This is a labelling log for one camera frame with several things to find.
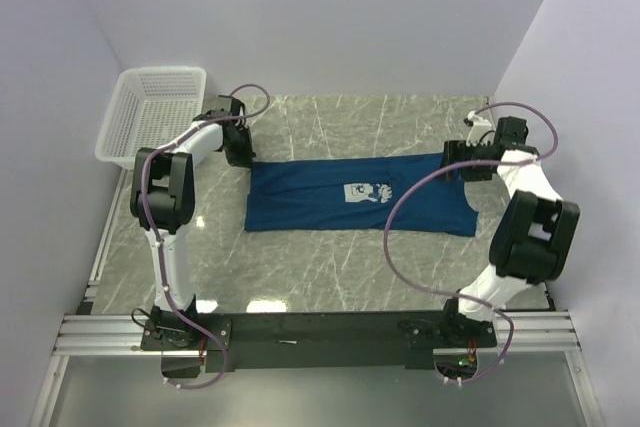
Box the white perforated plastic basket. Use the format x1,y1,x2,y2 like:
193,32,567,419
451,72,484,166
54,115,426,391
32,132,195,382
94,66,207,170

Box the aluminium frame rails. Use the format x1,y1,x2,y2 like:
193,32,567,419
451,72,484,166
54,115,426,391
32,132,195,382
31,160,603,426

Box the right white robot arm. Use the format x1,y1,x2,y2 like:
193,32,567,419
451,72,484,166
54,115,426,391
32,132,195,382
438,112,580,346

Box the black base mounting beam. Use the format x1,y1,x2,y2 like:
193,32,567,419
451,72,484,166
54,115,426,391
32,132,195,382
140,300,497,378

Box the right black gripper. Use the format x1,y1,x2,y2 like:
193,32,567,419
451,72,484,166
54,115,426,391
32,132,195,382
434,140,494,182

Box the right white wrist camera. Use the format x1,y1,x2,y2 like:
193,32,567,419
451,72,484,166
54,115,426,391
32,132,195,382
464,111,495,146

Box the blue printed t-shirt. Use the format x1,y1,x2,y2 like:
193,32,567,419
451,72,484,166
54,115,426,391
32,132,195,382
244,153,478,237

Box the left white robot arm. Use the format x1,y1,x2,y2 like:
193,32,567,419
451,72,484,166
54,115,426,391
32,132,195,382
130,95,255,349

